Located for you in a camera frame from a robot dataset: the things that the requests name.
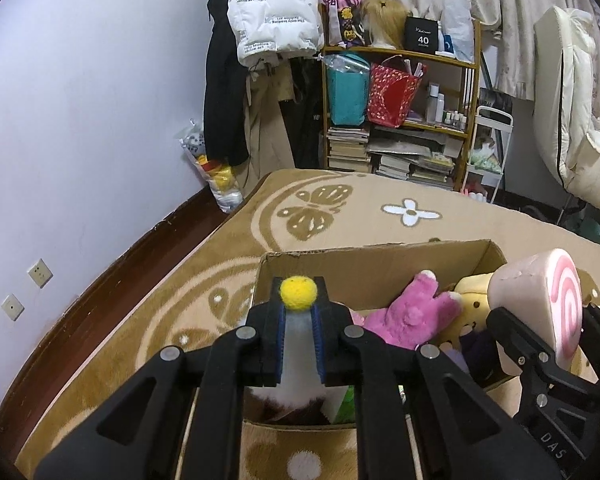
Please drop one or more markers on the beige curtain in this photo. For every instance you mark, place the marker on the beige curtain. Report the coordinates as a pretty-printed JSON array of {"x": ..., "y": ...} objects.
[{"x": 510, "y": 10}]

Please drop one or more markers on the plastic bag of toys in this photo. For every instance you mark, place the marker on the plastic bag of toys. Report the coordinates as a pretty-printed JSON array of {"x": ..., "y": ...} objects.
[{"x": 220, "y": 180}]

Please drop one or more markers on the white puffer jacket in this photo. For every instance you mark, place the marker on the white puffer jacket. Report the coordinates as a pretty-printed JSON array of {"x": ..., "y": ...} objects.
[{"x": 275, "y": 10}]

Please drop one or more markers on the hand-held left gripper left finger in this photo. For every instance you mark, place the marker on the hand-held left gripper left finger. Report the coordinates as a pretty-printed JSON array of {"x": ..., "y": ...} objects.
[{"x": 279, "y": 345}]

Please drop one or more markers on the white fluffy pompom toy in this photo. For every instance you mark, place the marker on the white fluffy pompom toy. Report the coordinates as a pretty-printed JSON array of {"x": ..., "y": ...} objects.
[{"x": 299, "y": 330}]

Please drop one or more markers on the white bottle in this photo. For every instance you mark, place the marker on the white bottle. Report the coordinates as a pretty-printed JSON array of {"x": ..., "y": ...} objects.
[{"x": 432, "y": 102}]

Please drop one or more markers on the stack of books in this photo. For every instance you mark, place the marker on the stack of books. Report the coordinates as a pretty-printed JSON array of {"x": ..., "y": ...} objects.
[
  {"x": 347, "y": 150},
  {"x": 415, "y": 170}
]

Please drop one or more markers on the green tissue pack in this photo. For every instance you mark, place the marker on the green tissue pack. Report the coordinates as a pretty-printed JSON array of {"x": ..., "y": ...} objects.
[{"x": 345, "y": 405}]

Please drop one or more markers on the pink swirl lollipop cushion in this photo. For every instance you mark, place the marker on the pink swirl lollipop cushion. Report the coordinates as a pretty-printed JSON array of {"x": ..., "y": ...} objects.
[{"x": 535, "y": 290}]

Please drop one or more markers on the pink and black packet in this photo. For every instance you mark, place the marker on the pink and black packet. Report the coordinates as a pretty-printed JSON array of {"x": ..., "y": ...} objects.
[{"x": 345, "y": 15}]

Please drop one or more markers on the white plastic bag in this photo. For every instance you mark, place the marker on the white plastic bag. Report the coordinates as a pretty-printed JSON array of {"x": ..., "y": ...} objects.
[{"x": 457, "y": 25}]

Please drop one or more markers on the purple plush toy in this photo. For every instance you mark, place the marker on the purple plush toy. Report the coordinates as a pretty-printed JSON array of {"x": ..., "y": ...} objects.
[{"x": 410, "y": 315}]

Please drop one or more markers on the black coat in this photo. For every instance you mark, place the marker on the black coat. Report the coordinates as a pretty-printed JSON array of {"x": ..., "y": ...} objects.
[{"x": 222, "y": 100}]

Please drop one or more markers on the teal bag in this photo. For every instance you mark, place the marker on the teal bag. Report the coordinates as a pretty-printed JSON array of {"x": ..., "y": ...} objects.
[{"x": 347, "y": 90}]

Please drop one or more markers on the wooden shelf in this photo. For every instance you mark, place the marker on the wooden shelf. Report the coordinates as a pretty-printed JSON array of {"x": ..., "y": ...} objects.
[{"x": 472, "y": 110}]

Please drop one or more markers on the beige coat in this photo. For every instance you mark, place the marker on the beige coat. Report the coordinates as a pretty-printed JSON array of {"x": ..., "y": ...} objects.
[{"x": 270, "y": 125}]

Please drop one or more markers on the white metal cart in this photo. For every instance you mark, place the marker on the white metal cart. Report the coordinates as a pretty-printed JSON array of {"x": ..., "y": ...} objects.
[{"x": 495, "y": 125}]

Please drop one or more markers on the printed cardboard box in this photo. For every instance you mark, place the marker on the printed cardboard box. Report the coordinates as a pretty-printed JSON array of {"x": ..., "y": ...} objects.
[{"x": 380, "y": 270}]

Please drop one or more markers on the beige patterned rug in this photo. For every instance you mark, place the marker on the beige patterned rug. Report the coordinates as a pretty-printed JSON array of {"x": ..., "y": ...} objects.
[{"x": 380, "y": 220}]

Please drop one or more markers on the red gift bag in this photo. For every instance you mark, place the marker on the red gift bag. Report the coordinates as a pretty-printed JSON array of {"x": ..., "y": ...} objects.
[{"x": 390, "y": 97}]

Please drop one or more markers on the yellow plush toy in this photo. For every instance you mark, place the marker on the yellow plush toy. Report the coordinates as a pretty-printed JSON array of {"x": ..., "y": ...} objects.
[{"x": 472, "y": 305}]

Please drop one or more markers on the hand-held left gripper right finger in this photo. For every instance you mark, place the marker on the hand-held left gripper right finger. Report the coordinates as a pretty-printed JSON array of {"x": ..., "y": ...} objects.
[{"x": 320, "y": 345}]

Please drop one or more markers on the white wall socket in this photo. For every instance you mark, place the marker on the white wall socket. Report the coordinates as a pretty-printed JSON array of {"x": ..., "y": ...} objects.
[
  {"x": 12, "y": 307},
  {"x": 40, "y": 273}
]

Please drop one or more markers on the black box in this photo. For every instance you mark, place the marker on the black box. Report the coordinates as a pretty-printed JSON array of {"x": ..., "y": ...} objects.
[{"x": 421, "y": 35}]

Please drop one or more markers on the white padded chair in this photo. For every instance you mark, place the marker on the white padded chair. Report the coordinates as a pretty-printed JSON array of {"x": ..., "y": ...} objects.
[{"x": 575, "y": 110}]

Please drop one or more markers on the blonde wig on stand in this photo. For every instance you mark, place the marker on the blonde wig on stand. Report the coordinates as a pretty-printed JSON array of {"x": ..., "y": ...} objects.
[{"x": 385, "y": 17}]

